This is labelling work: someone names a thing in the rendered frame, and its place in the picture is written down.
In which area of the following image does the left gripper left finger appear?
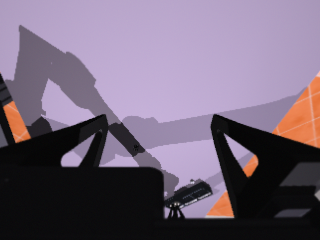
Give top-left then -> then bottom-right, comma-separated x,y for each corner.
0,114 -> 109,166

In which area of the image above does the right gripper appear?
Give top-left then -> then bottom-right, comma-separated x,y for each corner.
168,203 -> 185,218

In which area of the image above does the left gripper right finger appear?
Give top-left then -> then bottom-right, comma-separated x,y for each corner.
210,114 -> 320,218

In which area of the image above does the dark grey three-compartment bin rack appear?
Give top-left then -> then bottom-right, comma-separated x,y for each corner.
164,182 -> 213,209

